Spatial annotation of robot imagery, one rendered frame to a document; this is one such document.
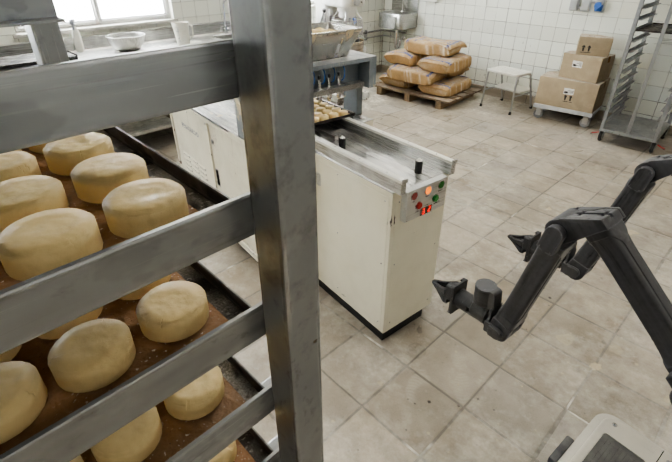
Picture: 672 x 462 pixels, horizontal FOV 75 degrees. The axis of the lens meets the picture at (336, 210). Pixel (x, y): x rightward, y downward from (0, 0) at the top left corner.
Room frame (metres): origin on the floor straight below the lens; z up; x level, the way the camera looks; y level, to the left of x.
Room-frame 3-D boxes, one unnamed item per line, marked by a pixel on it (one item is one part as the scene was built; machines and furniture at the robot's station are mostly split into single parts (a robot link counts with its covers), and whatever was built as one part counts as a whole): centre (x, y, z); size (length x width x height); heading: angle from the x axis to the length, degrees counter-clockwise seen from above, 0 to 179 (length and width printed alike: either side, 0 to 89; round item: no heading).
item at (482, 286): (0.90, -0.43, 0.80); 0.12 x 0.09 x 0.12; 37
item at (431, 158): (2.45, 0.13, 0.87); 2.01 x 0.03 x 0.07; 38
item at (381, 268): (1.87, -0.14, 0.45); 0.70 x 0.34 x 0.90; 38
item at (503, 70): (5.27, -2.07, 0.23); 0.45 x 0.45 x 0.46; 36
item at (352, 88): (2.27, 0.17, 1.01); 0.72 x 0.33 x 0.34; 128
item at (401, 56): (6.01, -1.01, 0.47); 0.72 x 0.42 x 0.17; 134
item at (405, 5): (6.68, -0.93, 0.93); 0.99 x 0.38 x 1.09; 44
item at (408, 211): (1.59, -0.36, 0.77); 0.24 x 0.04 x 0.14; 128
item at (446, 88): (5.61, -1.40, 0.19); 0.72 x 0.42 x 0.15; 138
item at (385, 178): (2.27, 0.35, 0.87); 2.01 x 0.03 x 0.07; 38
